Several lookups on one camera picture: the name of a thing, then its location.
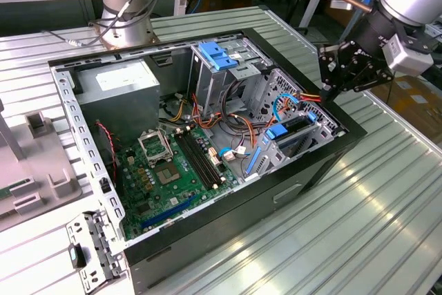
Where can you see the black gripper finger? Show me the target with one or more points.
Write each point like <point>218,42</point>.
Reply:
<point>369,82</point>
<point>328,67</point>

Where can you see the hard disk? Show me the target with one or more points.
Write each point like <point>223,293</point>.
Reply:
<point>276,132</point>

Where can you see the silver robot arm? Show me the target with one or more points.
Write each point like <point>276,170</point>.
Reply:
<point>127,37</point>

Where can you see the metal disk bay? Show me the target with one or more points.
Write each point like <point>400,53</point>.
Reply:
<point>273,163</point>

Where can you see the large brown cardboard box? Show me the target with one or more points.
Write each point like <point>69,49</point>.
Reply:
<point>414,108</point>

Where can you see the metal slat shelf table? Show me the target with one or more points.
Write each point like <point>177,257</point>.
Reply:
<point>435,30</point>

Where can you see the blue plastic bay latch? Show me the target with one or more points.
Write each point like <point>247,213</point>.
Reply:
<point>215,55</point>

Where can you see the metal optical drive cage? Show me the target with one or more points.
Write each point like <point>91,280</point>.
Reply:
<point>210,84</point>

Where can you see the black RAM slot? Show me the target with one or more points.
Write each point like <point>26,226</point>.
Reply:
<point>195,162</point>
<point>204,157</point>

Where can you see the black PC case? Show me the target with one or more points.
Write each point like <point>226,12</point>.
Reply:
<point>241,219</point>

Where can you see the CPU socket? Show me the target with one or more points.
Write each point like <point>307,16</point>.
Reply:
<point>167,172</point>

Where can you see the green motherboard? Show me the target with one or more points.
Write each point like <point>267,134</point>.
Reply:
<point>162,201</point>

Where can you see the grey power supply unit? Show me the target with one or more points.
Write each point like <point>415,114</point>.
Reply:
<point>117,108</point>

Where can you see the blue expansion slot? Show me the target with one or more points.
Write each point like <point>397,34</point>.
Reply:
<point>169,212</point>

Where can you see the grey parts rack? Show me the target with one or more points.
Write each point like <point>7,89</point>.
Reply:
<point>38,157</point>

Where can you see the green RAM stick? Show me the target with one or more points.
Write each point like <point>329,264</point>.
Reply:
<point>5,192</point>

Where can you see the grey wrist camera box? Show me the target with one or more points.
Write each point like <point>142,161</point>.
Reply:
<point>407,58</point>

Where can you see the small grey wrist camera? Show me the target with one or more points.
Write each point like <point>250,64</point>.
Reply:
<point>340,4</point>

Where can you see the brown base plate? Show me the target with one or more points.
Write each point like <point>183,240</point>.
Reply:
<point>154,36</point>

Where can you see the metal expansion card bracket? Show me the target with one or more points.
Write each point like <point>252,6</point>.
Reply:
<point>100,236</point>

